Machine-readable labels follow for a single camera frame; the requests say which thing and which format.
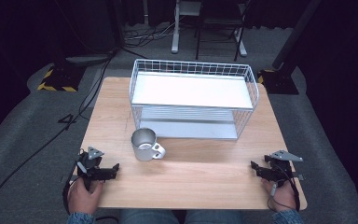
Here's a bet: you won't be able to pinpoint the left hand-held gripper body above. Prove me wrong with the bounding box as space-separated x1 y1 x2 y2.
76 146 114 191

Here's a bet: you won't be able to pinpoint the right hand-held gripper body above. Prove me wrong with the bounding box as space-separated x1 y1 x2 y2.
264 149 305 189

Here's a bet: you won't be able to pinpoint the silver metal cup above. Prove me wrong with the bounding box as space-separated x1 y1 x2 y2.
131 127 167 162

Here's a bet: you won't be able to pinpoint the white wire shelf rack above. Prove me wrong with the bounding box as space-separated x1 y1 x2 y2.
129 58 260 142

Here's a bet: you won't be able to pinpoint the person's right hand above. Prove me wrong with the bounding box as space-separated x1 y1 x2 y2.
261 178 296 214

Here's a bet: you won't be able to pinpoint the person's left hand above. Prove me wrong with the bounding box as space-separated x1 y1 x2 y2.
67 176 105 216

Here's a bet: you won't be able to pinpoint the person's legs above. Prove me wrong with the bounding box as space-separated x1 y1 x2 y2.
118 209 244 224

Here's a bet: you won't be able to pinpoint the black stand with slanted pole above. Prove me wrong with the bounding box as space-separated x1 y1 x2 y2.
256 0 324 96

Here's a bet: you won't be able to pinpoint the black stand base striped tape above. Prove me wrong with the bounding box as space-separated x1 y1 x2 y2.
36 63 88 93

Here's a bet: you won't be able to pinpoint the black metal chair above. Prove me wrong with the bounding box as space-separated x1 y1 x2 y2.
194 0 254 63

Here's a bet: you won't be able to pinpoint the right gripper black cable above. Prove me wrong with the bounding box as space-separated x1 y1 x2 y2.
266 161 302 213

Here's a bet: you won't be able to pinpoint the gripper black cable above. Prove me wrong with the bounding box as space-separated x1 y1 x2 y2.
62 176 86 217
266 161 302 213

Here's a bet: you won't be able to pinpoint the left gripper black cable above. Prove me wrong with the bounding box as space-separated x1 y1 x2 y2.
62 176 86 217

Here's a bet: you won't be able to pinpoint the long black floor cable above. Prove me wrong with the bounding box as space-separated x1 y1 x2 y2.
0 49 117 217

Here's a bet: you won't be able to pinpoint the bundle of floor cables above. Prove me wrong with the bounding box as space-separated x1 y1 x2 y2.
123 18 181 49

